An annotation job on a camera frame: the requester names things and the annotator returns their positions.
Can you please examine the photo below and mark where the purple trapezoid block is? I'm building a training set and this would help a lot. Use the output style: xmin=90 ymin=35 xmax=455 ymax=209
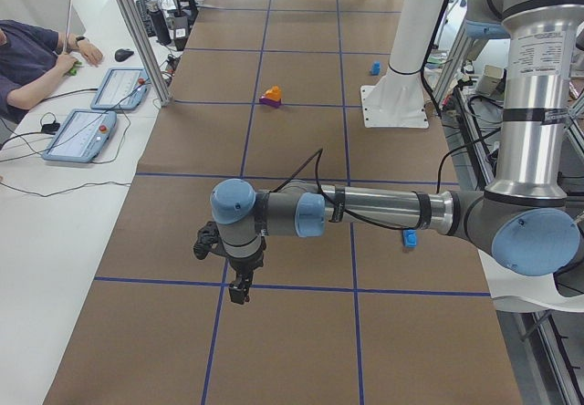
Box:
xmin=259 ymin=96 xmax=282 ymax=109

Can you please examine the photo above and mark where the seated person in navy shirt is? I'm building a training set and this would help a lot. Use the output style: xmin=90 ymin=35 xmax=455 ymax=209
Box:
xmin=1 ymin=20 xmax=103 ymax=124

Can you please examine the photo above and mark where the black water bottle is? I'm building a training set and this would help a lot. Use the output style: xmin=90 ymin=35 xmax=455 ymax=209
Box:
xmin=148 ymin=2 xmax=172 ymax=46

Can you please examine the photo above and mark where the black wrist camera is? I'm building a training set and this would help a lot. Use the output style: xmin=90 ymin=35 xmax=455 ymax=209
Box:
xmin=193 ymin=221 xmax=225 ymax=260

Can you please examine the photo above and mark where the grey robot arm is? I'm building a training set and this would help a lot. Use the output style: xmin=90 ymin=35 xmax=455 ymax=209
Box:
xmin=193 ymin=0 xmax=583 ymax=304

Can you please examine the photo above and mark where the white chair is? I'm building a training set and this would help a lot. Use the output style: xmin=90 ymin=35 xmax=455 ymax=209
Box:
xmin=478 ymin=250 xmax=583 ymax=341

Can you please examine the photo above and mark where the upper teach pendant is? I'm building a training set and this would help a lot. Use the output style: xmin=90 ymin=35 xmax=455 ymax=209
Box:
xmin=90 ymin=67 xmax=149 ymax=111

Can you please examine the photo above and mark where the aluminium frame rack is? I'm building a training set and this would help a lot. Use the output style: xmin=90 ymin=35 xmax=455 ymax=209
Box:
xmin=451 ymin=88 xmax=583 ymax=404

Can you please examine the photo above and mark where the small blue block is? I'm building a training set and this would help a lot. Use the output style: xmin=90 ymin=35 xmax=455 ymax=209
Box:
xmin=370 ymin=61 xmax=381 ymax=76

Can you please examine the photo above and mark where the long blue studded brick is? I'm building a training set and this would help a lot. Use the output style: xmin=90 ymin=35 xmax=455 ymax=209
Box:
xmin=401 ymin=229 xmax=418 ymax=249

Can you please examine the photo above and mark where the teach pendant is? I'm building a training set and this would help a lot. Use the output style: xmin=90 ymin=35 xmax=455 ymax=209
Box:
xmin=90 ymin=67 xmax=149 ymax=111
xmin=41 ymin=109 xmax=117 ymax=163

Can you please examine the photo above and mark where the black computer mouse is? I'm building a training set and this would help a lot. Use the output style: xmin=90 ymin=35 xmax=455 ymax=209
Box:
xmin=114 ymin=48 xmax=134 ymax=63

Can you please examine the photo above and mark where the lower teach pendant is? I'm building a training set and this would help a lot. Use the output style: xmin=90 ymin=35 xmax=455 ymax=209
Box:
xmin=41 ymin=109 xmax=117 ymax=163

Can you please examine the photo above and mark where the black keyboard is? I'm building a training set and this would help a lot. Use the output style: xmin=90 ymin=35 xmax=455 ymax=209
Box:
xmin=135 ymin=0 xmax=159 ymax=37

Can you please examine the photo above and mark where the aluminium frame post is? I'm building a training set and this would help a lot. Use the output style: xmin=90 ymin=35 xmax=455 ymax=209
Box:
xmin=116 ymin=0 xmax=171 ymax=107

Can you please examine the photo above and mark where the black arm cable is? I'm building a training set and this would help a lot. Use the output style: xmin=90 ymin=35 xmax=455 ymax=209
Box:
xmin=271 ymin=148 xmax=425 ymax=232

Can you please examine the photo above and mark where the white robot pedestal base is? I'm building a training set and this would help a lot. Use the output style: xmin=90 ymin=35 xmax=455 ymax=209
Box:
xmin=360 ymin=0 xmax=447 ymax=129

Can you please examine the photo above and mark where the orange trapezoid block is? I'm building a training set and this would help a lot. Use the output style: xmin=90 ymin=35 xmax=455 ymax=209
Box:
xmin=264 ymin=86 xmax=282 ymax=102

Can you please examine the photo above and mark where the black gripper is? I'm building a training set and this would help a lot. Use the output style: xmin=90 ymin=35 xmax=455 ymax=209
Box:
xmin=228 ymin=252 xmax=264 ymax=305

